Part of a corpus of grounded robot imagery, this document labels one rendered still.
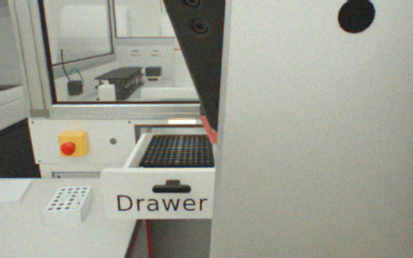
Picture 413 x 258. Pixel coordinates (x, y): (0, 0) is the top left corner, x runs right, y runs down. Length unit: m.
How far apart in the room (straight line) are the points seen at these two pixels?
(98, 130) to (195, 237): 0.50
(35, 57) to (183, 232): 0.72
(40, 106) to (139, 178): 0.49
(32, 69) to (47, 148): 0.24
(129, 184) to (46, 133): 0.47
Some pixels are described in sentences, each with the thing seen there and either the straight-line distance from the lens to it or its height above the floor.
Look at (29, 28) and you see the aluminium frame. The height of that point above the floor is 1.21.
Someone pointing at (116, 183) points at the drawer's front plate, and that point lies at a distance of 0.65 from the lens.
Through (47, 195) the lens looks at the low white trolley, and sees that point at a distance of 0.97.
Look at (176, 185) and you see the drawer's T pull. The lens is 0.60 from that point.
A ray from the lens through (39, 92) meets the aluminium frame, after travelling 1.02.
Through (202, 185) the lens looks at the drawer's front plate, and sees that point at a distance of 0.63.
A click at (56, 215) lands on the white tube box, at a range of 0.81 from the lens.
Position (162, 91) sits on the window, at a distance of 0.93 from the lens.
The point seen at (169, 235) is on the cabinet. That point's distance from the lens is 1.13.
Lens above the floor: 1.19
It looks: 17 degrees down
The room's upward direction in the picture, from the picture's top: straight up
